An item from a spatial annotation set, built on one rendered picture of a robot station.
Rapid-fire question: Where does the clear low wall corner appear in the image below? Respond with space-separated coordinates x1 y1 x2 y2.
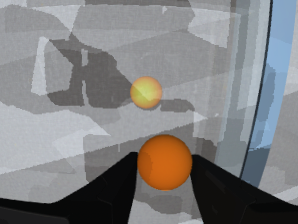
214 0 270 177

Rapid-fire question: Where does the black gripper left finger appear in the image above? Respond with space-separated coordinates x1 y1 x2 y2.
0 152 138 224

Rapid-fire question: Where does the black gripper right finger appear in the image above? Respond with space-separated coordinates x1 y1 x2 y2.
190 153 298 224

